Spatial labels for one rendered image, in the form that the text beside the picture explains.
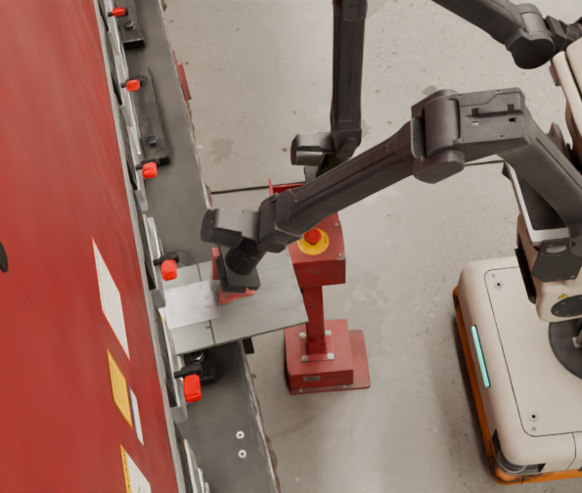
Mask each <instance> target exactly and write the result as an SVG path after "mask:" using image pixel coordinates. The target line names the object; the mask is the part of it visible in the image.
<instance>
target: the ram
mask: <svg viewBox="0 0 582 493"><path fill-rule="evenodd" d="M96 2H97V8H98V14H99V19H100V25H101V31H102V36H103V41H104V47H105V53H106V58H107V64H108V70H109V75H110V81H111V87H112V77H111V71H110V65H109V60H108V54H107V49H106V43H105V37H104V33H103V27H102V21H101V16H100V10H99V4H98V0H96ZM112 96H113V102H114V108H115V113H116V119H117V125H118V130H119V136H120V142H121V147H122V152H123V158H124V164H125V169H126V175H127V181H128V186H129V192H130V198H131V202H132V208H133V214H134V220H135V225H136V231H137V237H138V242H139V248H140V253H141V258H142V264H143V270H144V276H145V281H146V287H147V293H148V298H149V303H150V309H151V314H152V320H153V326H154V332H155V337H156V343H157V353H158V359H159V364H160V369H161V375H162V381H163V387H164V392H165V398H166V404H167V409H168V415H169V420H170V425H171V431H172V437H173V443H174V448H175V454H176V460H177V465H178V470H179V476H180V481H181V487H182V493H185V490H184V485H183V479H182V473H181V469H180V463H179V457H178V452H177V446H176V440H175V435H174V429H173V424H172V419H171V413H170V408H169V402H168V396H167V391H166V385H165V379H164V374H163V368H162V363H161V358H160V352H159V346H158V341H157V331H156V325H155V319H154V314H153V308H152V303H151V298H150V292H149V286H148V281H147V275H146V269H145V264H144V258H143V252H142V248H141V242H140V237H139V231H138V225H137V220H136V214H135V208H134V203H133V198H132V192H131V187H130V181H129V175H128V170H127V164H126V158H125V153H124V148H123V143H122V137H121V131H120V126H119V120H118V114H117V109H116V103H115V97H114V92H113V87H112ZM91 235H92V236H91ZM92 237H93V239H94V241H95V243H96V245H97V247H98V249H99V251H100V254H101V255H102V257H103V259H104V261H105V263H106V265H107V267H108V269H109V271H110V273H111V275H112V278H113V280H114V282H115V284H116V286H117V288H118V290H119V292H120V299H121V305H122V312H123V318H124V325H125V330H126V336H127V343H128V349H129V356H130V362H131V363H130V362H129V360H128V358H127V356H126V354H125V353H124V351H123V349H122V347H121V345H120V344H119V342H118V340H117V338H116V336H115V335H114V333H113V331H112V328H111V326H110V325H109V323H108V321H107V319H106V317H105V316H104V314H103V312H102V306H101V299H100V292H99V285H98V278H97V271H96V264H95V256H94V249H93V243H92ZM108 351H109V353H110V355H111V356H112V359H113V360H114V362H115V364H116V365H117V367H118V368H119V369H120V371H121V373H122V375H123V376H124V378H125V382H126V389H127V395H128V402H129V409H130V416H131V422H132V427H131V426H130V424H129V423H128V421H126V419H125V417H124V416H123V414H122V413H121V411H120V410H119V408H118V407H117V405H116V404H115V402H114V399H113V392H112V378H111V371H110V364H109V356H108ZM128 385H129V386H130V388H131V390H132V392H133V393H134V395H135V397H136V399H137V405H138V412H139V418H140V425H141V430H142V437H143V443H144V445H143V444H142V442H141V441H140V439H139V438H138V436H137V435H136V431H135V426H134V419H133V412H132V406H131V399H130V392H129V386H128ZM132 428H133V429H132ZM120 445H121V446H122V447H123V449H124V450H125V451H126V453H127V454H128V456H129V457H130V458H131V460H132V461H133V462H134V464H135V465H136V467H137V468H138V469H139V471H140V472H141V473H142V475H143V476H144V478H146V479H147V481H148V482H149V483H150V487H151V493H179V490H178V484H177V478H176V473H175V468H174V462H173V456H172V450H171V445H170V439H169V433H168V427H167V422H166V416H165V411H164V405H163V399H162V394H161V388H160V382H159V376H158V371H157V360H156V355H155V350H154V344H153V338H152V332H151V326H150V321H149V315H148V309H147V303H146V299H145V293H144V287H143V281H142V275H141V270H140V264H139V258H138V252H137V248H136V242H135V236H134V230H133V224H132V219H131V213H130V207H129V201H128V197H127V191H126V185H125V179H124V173H123V168H122V162H121V156H120V150H119V145H118V140H117V134H116V128H115V123H114V117H113V111H112V100H111V95H110V89H109V84H108V78H107V73H106V67H105V61H104V55H103V49H102V44H101V38H100V32H99V27H98V22H97V16H96V10H95V4H94V0H0V493H127V490H126V483H125V476H124V468H123V462H122V455H121V448H120Z"/></svg>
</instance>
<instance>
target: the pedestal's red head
mask: <svg viewBox="0 0 582 493"><path fill-rule="evenodd" d="M303 185H305V183H303V184H292V185H283V186H273V193H274V194H275V193H279V194H280V193H282V192H284V191H285V190H287V189H294V188H297V187H300V186H303ZM269 192H270V196H272V182H271V179H269ZM314 228H316V229H320V230H322V231H324V232H325V233H326V234H327V236H328V238H329V245H328V247H327V248H326V250H324V251H323V252H322V253H319V254H315V255H311V254H307V253H304V252H303V251H301V250H300V248H299V247H298V244H297V242H295V243H293V244H291V245H288V246H287V248H288V251H289V254H290V258H291V263H292V267H293V270H294V274H295V276H296V279H297V283H298V286H299V287H300V288H310V287H321V286H331V285H342V284H345V283H346V258H345V250H344V242H343V235H342V228H341V222H340V220H339V219H338V212H336V213H334V214H332V215H330V216H328V217H327V218H325V219H323V220H322V221H320V222H319V223H318V224H316V225H315V226H314Z"/></svg>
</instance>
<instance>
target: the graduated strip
mask: <svg viewBox="0 0 582 493"><path fill-rule="evenodd" d="M94 4H95V10H96V16H97V22H98V27H99V32H100V38H101V44H102V49H103V55H104V61H105V67H106V73H107V78H108V84H109V89H110V95H111V100H112V111H113V117H114V123H115V128H116V134H117V140H118V145H119V150H120V156H121V162H122V168H123V173H124V179H125V185H126V191H127V197H128V201H129V207H130V213H131V219H132V224H133V230H134V236H135V242H136V248H137V252H138V258H139V264H140V270H141V275H142V281H143V287H144V293H145V299H146V303H147V309H148V315H149V321H150V326H151V332H152V338H153V344H154V350H155V355H156V360H157V371H158V376H159V382H160V388H161V394H162V399H163V405H164V411H165V416H166V422H167V427H168V433H169V439H170V445H171V450H172V456H173V462H174V468H175V473H176V478H177V484H178V490H179V493H182V487H181V481H180V476H179V470H178V465H177V460H176V454H175V448H174V443H173V437H172V431H171V425H170V420H169V415H168V409H167V404H166V398H165V392H164V387H163V381H162V375H161V369H160V364H159V359H158V353H157V343H156V337H155V332H154V326H153V320H152V314H151V309H150V303H149V298H148V293H147V287H146V281H145V276H144V270H143V264H142V258H141V253H140V248H139V242H138V237H137V231H136V225H135V220H134V214H133V208H132V202H131V198H130V192H129V186H128V181H127V175H126V169H125V164H124V158H123V152H122V147H121V142H120V136H119V130H118V125H117V119H116V113H115V108H114V102H113V96H112V87H111V81H110V75H109V70H108V64H107V58H106V53H105V47H104V41H103V36H102V31H101V25H100V19H99V14H98V8H97V2H96V0H94Z"/></svg>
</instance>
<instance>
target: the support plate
mask: <svg viewBox="0 0 582 493"><path fill-rule="evenodd" d="M199 267H200V271H201V279H202V280H203V281H206V280H210V279H211V277H210V274H211V276H212V260H211V261H207V262H204V263H200V264H199ZM256 269H257V272H258V276H259V280H260V284H261V286H260V287H259V289H258V290H257V291H255V294H254V295H251V296H246V297H242V298H237V299H235V300H233V301H231V302H228V303H226V304H218V305H219V310H220V314H221V317H219V318H215V319H211V325H212V328H213V333H214V337H215V342H216V344H214V343H213V339H212V334H211V330H210V328H209V329H206V328H205V327H209V321H208V320H207V321H203V322H199V323H195V324H192V325H188V326H184V327H180V328H176V329H172V330H170V332H171V335H172V339H173V343H174V347H175V351H176V356H179V355H183V354H187V353H191V352H195V351H199V350H203V349H207V348H210V347H214V346H218V345H222V344H226V343H230V342H234V341H238V340H242V339H246V338H249V337H253V336H260V335H264V334H268V333H272V332H276V331H279V330H283V329H287V328H291V327H295V326H299V325H303V324H307V323H309V320H308V317H307V313H306V310H305V307H304V303H303V300H302V296H301V293H300V290H299V286H298V283H297V279H296V276H295V274H294V270H293V267H292V263H291V258H290V254H289V251H288V248H287V246H286V249H284V250H283V251H282V252H280V253H273V252H268V251H267V252H266V254H265V255H264V256H263V258H262V259H261V260H260V262H259V263H258V264H257V266H256ZM198 282H200V277H199V272H198V267H197V264H196V265H191V266H187V267H183V268H179V269H177V277H176V279H173V280H169V281H165V280H162V283H163V289H164V290H165V291H166V290H170V289H174V288H179V287H183V286H187V285H190V284H194V283H198ZM213 284H214V288H215V292H216V297H217V301H218V294H219V284H220V280H213Z"/></svg>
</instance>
